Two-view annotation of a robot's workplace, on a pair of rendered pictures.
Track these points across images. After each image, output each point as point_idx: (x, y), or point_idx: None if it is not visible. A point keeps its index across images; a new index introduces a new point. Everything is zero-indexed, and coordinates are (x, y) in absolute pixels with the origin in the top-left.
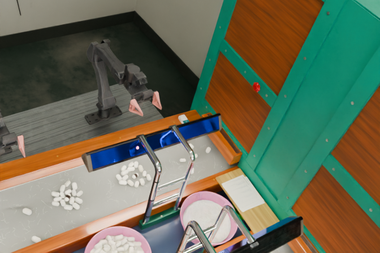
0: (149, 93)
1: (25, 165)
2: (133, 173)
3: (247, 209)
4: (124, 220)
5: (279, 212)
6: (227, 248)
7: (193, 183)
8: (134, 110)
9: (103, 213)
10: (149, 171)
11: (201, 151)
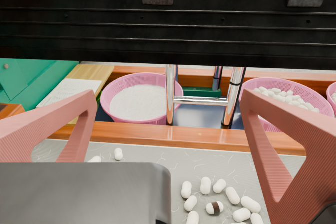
0: (63, 172)
1: None
2: (215, 222)
3: (92, 80)
4: (266, 131)
5: (69, 61)
6: None
7: (119, 135)
8: (282, 185)
9: (300, 165)
10: (175, 209)
11: None
